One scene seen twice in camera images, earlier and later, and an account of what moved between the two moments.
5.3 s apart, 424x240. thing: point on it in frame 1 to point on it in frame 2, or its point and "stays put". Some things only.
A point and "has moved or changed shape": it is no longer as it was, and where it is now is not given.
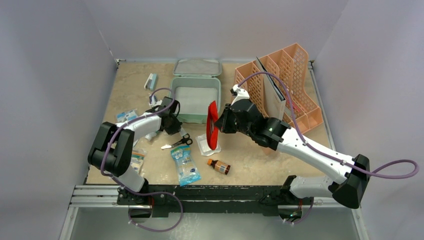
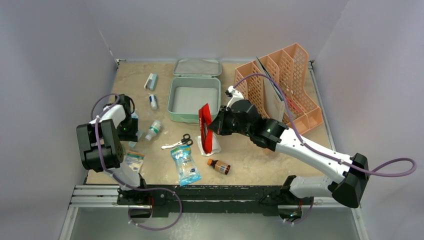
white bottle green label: [149, 136] stays put
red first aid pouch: [212, 130] has moved or changed shape
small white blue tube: [153, 99] stays put
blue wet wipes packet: [188, 172] stays put
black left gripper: [175, 128] to [130, 135]
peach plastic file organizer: [292, 67] stays put
